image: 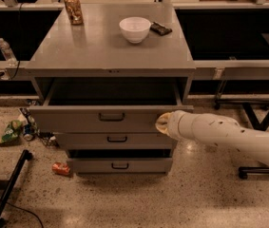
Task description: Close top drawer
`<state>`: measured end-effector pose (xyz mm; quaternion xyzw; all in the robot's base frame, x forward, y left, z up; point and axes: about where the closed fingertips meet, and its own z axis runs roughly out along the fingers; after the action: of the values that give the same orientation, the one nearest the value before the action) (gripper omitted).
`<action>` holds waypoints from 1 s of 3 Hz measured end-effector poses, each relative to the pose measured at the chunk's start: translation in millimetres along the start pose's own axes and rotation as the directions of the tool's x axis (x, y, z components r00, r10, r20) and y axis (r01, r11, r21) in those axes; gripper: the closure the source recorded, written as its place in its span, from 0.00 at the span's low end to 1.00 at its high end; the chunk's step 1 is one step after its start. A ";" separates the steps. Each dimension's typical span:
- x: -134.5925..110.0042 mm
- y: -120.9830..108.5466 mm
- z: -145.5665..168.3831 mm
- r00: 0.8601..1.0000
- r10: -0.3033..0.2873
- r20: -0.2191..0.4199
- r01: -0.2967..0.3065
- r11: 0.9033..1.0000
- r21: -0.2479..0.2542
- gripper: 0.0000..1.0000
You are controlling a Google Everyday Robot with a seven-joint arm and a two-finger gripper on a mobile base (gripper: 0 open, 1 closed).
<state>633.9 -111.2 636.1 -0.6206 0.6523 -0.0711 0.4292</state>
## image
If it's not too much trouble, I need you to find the grey bottom drawer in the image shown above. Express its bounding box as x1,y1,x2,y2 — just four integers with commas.
67,149,173,174

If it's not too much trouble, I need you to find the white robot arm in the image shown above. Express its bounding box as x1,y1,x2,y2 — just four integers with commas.
155,110,269,166

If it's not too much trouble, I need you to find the crushed orange can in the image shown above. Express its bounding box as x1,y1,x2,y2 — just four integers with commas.
51,162,70,176

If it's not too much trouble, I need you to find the dark snack wrapper on floor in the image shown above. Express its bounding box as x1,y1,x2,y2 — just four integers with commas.
19,107,36,127

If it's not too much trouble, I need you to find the white ceramic bowl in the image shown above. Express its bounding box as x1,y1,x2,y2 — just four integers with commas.
119,17,151,44

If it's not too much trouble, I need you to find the grey top drawer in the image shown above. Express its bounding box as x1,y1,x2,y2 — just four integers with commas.
29,78,193,133

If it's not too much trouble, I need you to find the black stand base right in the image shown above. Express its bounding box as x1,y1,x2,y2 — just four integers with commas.
238,100,269,180

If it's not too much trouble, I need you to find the clear plastic water bottle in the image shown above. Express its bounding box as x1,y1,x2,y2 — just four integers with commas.
0,38,18,67

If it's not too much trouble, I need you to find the black stand leg left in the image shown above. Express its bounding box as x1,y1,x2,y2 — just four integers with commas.
0,150,33,220

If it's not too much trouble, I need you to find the dark snack packet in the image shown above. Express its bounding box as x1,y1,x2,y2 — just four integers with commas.
150,22,172,36

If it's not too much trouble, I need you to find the grey middle drawer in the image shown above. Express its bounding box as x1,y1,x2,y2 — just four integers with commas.
55,133,175,150

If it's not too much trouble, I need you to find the black floor cable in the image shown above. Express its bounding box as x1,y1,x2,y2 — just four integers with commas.
0,189,46,228

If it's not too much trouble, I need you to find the grey metal drawer cabinet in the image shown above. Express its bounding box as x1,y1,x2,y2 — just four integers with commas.
25,2,197,176

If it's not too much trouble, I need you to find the green chip bag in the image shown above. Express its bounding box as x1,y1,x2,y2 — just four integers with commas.
0,120,22,144

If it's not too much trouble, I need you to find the black rolling cart base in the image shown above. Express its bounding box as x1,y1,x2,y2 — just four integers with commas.
214,80,269,109

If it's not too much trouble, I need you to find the blue soda can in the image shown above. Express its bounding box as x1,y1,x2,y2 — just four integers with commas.
23,124,34,142

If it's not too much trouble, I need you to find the grey drawer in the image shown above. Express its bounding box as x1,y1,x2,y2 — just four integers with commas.
55,133,175,150
29,78,193,133
67,149,173,174

